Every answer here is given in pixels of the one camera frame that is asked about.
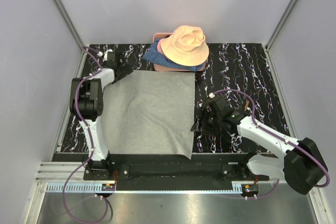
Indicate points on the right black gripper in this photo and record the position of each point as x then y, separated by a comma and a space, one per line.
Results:
203, 113

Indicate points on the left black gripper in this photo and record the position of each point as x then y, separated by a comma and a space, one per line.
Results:
126, 69

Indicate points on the grey cloth napkin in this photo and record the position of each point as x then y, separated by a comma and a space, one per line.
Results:
150, 112

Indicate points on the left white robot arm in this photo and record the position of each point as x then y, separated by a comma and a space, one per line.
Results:
86, 104

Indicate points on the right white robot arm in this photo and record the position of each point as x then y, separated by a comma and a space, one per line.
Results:
298, 162

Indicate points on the blue patterned cloth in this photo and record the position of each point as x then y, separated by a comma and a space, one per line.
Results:
154, 57

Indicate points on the peach bucket hat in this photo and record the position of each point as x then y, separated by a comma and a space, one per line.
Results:
186, 46

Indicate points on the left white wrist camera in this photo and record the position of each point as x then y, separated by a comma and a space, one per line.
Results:
105, 55

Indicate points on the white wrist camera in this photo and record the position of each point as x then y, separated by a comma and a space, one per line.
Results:
105, 55
211, 95

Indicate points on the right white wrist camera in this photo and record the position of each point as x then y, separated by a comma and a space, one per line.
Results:
211, 95

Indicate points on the white slotted cable duct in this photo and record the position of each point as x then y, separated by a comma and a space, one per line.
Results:
81, 188

